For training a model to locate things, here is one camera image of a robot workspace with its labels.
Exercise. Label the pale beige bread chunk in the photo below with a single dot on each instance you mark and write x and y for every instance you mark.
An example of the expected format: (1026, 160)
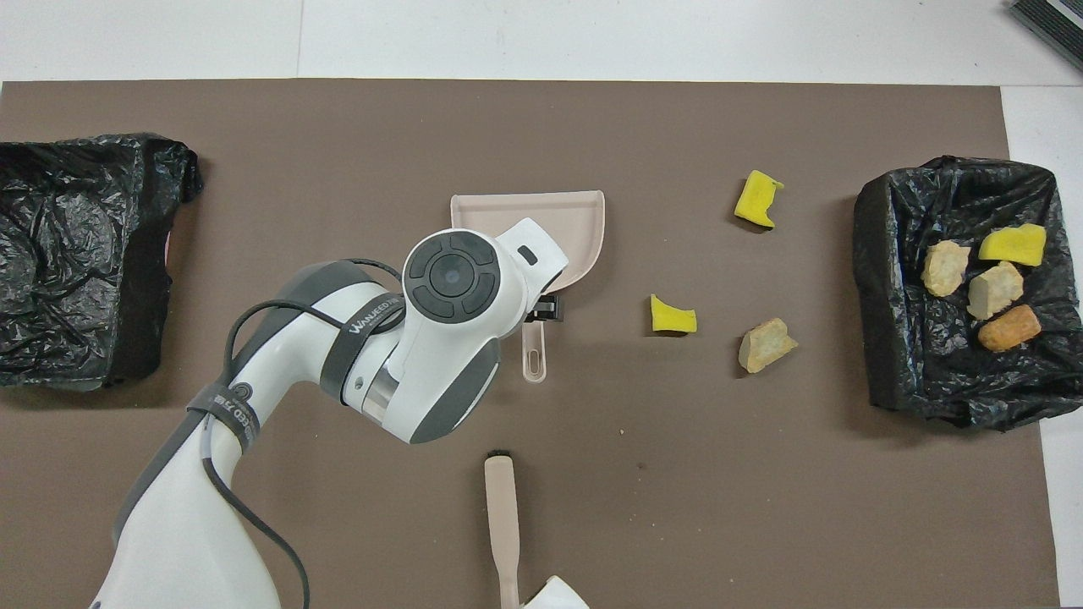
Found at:
(945, 268)

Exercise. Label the beige hand brush black bristles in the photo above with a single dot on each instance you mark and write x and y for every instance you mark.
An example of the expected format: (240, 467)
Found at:
(502, 507)

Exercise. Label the ridged croissant piece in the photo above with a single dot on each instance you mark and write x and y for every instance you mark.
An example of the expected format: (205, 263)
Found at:
(996, 290)

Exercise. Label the beige grey foam chunk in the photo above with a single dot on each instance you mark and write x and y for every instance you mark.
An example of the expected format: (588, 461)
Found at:
(766, 344)

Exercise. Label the dark grey ribbed device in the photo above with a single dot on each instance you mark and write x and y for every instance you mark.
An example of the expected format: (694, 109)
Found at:
(1058, 21)

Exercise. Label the notched yellow sponge piece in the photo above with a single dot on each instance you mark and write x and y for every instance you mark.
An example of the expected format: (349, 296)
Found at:
(757, 199)

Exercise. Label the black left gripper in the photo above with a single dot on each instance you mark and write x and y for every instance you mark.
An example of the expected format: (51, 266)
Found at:
(548, 309)

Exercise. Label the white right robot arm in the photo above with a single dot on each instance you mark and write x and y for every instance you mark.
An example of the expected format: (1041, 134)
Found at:
(554, 598)

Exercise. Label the brown bread roll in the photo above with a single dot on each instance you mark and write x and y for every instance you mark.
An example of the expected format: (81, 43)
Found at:
(1008, 328)

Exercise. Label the yellow sponge wedge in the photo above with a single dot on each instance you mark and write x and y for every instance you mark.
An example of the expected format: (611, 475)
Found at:
(1013, 245)

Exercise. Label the brown table mat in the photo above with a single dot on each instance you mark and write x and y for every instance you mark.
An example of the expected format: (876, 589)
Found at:
(761, 507)

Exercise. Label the black trash bag bin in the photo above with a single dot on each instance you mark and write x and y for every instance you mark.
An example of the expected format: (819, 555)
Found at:
(68, 254)
(897, 338)

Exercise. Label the small yellow sponge piece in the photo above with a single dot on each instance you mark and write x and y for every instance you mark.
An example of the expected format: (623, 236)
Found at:
(673, 317)

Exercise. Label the beige plastic dustpan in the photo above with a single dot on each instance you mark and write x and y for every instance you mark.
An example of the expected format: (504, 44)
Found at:
(575, 228)

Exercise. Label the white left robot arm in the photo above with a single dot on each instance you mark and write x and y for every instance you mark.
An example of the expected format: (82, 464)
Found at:
(448, 338)

